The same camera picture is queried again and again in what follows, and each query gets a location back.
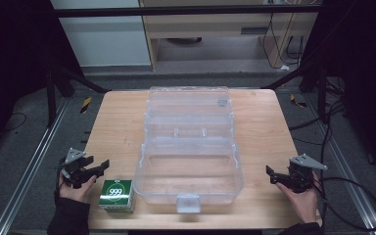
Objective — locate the black metal stand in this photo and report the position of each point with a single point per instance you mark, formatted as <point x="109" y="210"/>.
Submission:
<point x="51" y="98"/>
<point x="321" y="94"/>

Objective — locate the white plug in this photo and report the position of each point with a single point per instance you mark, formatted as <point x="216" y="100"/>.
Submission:
<point x="284" y="67"/>

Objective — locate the black curtain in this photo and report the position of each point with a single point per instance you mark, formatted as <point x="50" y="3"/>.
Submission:
<point x="365" y="65"/>
<point x="13" y="58"/>

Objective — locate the aluminium floor rail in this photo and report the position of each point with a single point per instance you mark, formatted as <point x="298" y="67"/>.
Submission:
<point x="349" y="169"/>
<point x="29" y="169"/>

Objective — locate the black horizontal bar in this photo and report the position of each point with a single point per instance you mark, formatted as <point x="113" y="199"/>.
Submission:
<point x="176" y="11"/>

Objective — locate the white cabinet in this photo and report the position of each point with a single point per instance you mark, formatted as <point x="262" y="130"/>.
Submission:
<point x="104" y="42"/>

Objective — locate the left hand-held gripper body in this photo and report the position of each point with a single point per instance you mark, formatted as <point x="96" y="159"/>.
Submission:
<point x="75" y="169"/>

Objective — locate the person's left hand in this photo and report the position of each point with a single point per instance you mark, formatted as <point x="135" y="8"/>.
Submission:
<point x="77" y="192"/>

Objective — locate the yellow and black tape strip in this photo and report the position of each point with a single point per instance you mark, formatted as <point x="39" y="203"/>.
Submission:
<point x="297" y="102"/>
<point x="85" y="105"/>

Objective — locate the clear plastic storage box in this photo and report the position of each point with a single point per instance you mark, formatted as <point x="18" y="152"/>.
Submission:
<point x="189" y="156"/>

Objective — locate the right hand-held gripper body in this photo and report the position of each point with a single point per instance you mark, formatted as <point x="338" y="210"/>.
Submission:
<point x="302" y="176"/>

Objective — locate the light wooden desk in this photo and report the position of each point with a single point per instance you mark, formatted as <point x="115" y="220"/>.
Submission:
<point x="209" y="24"/>

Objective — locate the person's right hand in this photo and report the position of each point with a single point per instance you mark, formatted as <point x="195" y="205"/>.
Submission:
<point x="302" y="204"/>

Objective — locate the green and white box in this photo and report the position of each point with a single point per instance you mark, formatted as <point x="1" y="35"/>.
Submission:
<point x="116" y="196"/>

